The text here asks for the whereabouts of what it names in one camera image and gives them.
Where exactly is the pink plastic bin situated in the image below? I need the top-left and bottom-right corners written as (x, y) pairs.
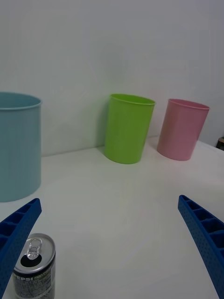
top-left (156, 98), bottom-right (210, 162)

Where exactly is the black drink can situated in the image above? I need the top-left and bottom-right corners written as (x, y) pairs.
top-left (13, 233), bottom-right (56, 299)

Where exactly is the green plastic bin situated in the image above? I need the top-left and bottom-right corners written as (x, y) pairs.
top-left (104, 93), bottom-right (156, 164)

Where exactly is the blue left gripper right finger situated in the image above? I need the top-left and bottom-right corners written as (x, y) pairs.
top-left (178, 194), bottom-right (224, 299)

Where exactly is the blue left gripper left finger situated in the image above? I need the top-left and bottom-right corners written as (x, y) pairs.
top-left (0, 198), bottom-right (42, 299)

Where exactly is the pale blue plastic bin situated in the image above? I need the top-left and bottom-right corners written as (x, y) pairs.
top-left (0, 92), bottom-right (42, 203)

